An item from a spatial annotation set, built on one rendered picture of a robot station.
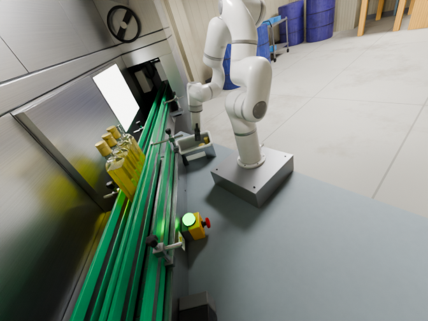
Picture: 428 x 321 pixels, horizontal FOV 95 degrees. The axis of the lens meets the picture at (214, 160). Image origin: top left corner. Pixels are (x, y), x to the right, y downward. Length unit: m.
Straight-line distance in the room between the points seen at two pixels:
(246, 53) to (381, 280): 0.73
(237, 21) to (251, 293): 0.79
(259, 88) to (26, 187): 0.71
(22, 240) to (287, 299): 0.69
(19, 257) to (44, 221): 0.10
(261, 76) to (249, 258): 0.57
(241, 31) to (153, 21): 1.11
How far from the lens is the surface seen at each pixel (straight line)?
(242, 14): 0.72
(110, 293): 0.59
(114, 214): 0.76
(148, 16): 1.75
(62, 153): 0.81
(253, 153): 0.83
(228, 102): 0.75
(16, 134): 0.77
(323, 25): 6.88
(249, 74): 0.65
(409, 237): 0.81
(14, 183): 0.71
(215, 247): 0.76
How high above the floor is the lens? 1.39
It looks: 35 degrees down
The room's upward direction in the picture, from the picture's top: 19 degrees counter-clockwise
